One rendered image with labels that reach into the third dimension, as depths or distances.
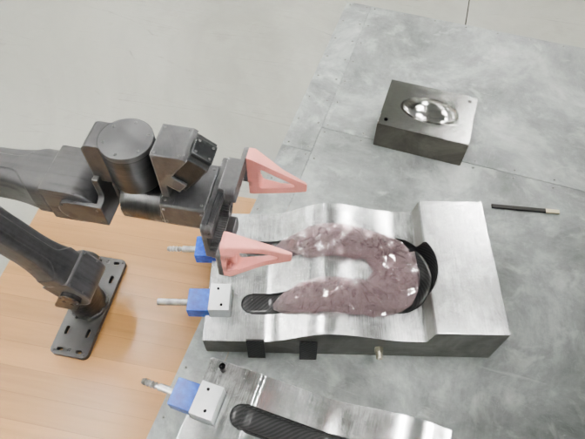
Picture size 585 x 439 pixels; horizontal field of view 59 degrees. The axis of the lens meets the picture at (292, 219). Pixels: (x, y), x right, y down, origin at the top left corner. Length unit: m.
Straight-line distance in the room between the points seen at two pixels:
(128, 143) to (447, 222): 0.61
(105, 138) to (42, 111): 2.11
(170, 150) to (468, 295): 0.57
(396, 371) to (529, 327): 0.27
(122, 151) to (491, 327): 0.63
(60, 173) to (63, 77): 2.17
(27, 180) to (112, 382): 0.45
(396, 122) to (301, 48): 1.63
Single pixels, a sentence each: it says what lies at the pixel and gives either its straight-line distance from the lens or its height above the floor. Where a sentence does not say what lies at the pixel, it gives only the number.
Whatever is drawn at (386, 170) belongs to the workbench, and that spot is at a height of 0.80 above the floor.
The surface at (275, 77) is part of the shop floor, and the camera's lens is 2.58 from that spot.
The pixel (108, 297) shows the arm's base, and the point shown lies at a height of 0.81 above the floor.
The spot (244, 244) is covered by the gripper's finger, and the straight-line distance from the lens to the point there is 0.54.
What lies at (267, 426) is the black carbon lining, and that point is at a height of 0.88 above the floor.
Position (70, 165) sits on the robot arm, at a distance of 0.65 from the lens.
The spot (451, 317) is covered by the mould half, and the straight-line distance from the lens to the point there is 0.88.
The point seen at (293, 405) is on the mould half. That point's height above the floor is 0.88.
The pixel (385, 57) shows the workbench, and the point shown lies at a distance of 1.44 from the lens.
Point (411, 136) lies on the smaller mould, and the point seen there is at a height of 0.86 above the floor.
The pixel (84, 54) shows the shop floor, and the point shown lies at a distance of 2.90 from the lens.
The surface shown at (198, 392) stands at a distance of 0.81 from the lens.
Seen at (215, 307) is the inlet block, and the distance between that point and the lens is 0.89.
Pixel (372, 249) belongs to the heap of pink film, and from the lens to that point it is 0.92.
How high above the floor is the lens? 1.69
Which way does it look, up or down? 57 degrees down
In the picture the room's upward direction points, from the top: straight up
